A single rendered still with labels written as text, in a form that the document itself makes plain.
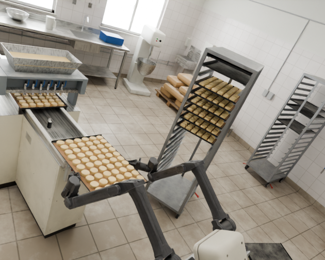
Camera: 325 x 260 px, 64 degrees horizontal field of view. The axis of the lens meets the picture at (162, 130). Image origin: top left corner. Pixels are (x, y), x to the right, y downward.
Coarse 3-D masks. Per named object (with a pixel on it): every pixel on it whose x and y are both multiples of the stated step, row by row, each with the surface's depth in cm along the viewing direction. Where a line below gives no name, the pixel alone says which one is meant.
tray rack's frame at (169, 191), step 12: (216, 48) 240; (228, 60) 216; (240, 60) 229; (252, 60) 264; (252, 72) 210; (252, 84) 271; (240, 108) 283; (192, 156) 328; (168, 180) 325; (180, 180) 334; (156, 192) 297; (168, 192) 305; (180, 192) 312; (192, 192) 321; (168, 204) 288
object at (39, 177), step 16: (32, 128) 205; (48, 128) 211; (64, 128) 219; (32, 144) 208; (32, 160) 212; (48, 160) 190; (16, 176) 245; (32, 176) 216; (48, 176) 193; (32, 192) 220; (48, 192) 197; (80, 192) 212; (32, 208) 224; (48, 208) 200; (64, 208) 210; (80, 208) 225; (48, 224) 208; (64, 224) 223
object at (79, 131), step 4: (56, 108) 239; (60, 108) 233; (60, 112) 234; (64, 112) 229; (64, 116) 229; (68, 116) 226; (68, 120) 226; (72, 120) 223; (72, 124) 222; (76, 124) 220; (72, 128) 222; (76, 128) 218; (80, 128) 217; (76, 132) 218; (80, 132) 213; (84, 132) 214; (80, 136) 214; (84, 136) 210
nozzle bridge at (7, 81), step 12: (0, 60) 207; (0, 72) 191; (12, 72) 198; (24, 72) 205; (0, 84) 190; (12, 84) 204; (60, 84) 232; (72, 84) 240; (84, 84) 239; (72, 96) 254
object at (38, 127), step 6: (30, 114) 209; (30, 120) 208; (36, 120) 204; (36, 126) 202; (42, 126) 200; (42, 132) 195; (42, 138) 196; (48, 138) 191; (48, 144) 190; (54, 150) 184; (60, 156) 179; (60, 162) 180; (66, 162) 176
